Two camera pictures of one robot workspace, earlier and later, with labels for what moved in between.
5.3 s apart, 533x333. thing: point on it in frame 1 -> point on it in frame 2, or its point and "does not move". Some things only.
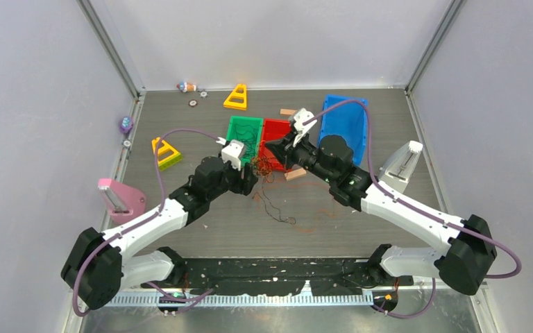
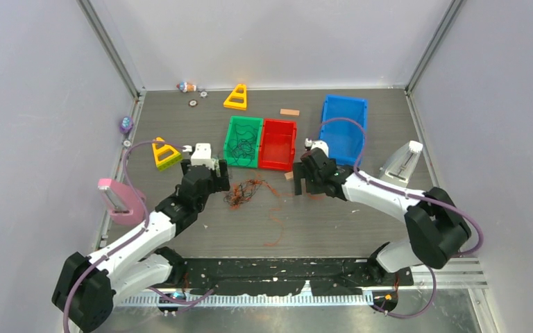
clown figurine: [185, 87] does not move
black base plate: [263, 276] does not move
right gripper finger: [279, 148] -> [299, 173]
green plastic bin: [248, 130] does not move
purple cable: [248, 134] does not move
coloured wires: [263, 166] -> [239, 193]
